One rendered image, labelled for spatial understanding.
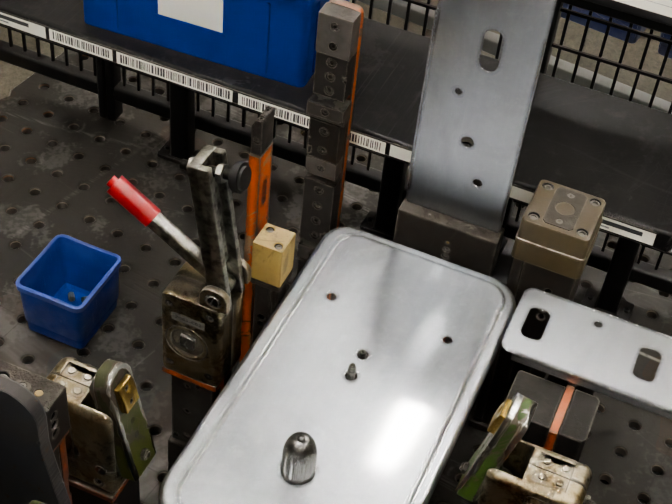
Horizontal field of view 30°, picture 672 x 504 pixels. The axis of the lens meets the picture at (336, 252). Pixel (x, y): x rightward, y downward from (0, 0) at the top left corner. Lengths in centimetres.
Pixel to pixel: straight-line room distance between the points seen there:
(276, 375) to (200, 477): 14
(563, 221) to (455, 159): 13
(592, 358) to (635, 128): 36
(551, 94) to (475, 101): 28
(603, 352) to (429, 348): 18
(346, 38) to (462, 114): 15
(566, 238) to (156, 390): 57
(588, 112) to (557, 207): 22
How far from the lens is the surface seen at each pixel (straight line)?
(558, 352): 131
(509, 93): 130
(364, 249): 137
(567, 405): 129
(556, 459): 116
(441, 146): 137
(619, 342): 134
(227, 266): 123
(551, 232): 135
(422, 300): 132
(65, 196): 187
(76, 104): 203
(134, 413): 114
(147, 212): 121
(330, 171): 148
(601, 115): 157
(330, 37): 137
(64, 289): 173
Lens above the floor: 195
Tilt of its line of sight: 44 degrees down
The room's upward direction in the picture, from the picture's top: 7 degrees clockwise
